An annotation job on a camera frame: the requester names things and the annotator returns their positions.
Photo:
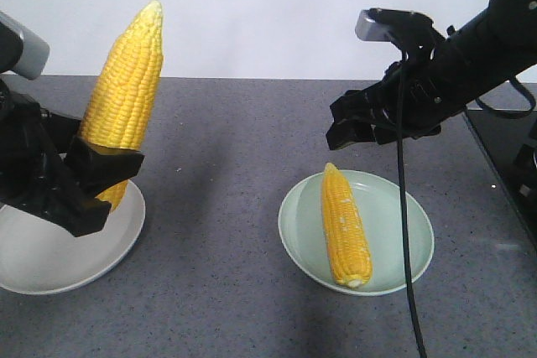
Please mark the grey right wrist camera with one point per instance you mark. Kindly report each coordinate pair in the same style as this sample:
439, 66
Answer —
383, 25

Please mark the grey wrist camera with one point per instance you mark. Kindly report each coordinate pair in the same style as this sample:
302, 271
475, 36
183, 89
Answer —
383, 25
22, 51

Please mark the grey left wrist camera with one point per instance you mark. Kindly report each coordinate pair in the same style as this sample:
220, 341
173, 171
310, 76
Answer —
22, 51

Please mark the light green round plate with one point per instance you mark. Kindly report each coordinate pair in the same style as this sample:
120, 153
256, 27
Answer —
301, 231

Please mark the black induction cooktop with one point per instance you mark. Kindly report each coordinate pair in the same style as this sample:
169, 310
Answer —
510, 149

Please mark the white round plate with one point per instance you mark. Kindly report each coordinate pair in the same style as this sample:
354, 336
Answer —
39, 258

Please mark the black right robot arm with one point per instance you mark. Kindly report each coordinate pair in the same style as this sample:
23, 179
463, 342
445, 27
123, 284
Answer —
497, 45

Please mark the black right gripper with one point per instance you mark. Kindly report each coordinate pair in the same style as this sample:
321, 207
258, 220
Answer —
420, 92

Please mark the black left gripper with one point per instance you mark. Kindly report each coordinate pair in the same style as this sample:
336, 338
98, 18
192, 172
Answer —
34, 177

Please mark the yellow corn cob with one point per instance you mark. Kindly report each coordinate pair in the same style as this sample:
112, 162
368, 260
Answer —
347, 246
122, 101

